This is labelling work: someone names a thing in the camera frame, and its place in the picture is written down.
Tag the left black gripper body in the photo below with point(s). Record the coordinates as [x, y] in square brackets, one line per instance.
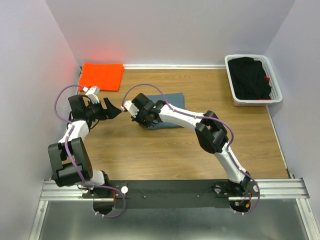
[96, 111]

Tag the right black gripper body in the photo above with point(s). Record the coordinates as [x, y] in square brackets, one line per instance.
[141, 118]

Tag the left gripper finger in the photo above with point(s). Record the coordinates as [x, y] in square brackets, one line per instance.
[112, 112]
[108, 104]

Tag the blue-grey t-shirt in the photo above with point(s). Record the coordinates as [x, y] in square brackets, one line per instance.
[176, 99]

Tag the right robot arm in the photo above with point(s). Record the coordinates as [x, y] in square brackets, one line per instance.
[211, 133]

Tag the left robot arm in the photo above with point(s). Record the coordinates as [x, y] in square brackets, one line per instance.
[69, 160]

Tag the folded orange t-shirt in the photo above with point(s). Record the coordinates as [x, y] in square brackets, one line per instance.
[106, 76]

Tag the black t-shirt in basket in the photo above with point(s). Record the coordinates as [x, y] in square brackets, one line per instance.
[244, 72]

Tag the red garment in basket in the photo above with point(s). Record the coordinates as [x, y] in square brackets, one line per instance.
[263, 89]

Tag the white laundry basket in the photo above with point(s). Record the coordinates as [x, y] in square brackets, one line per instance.
[275, 95]

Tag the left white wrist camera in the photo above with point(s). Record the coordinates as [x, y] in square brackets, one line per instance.
[92, 94]

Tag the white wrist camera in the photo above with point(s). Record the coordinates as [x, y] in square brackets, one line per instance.
[92, 94]
[129, 107]

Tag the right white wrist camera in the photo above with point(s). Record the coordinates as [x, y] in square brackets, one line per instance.
[129, 107]

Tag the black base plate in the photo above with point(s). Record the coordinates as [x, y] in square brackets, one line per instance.
[171, 194]

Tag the aluminium rail frame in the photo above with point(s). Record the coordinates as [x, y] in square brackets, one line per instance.
[127, 152]

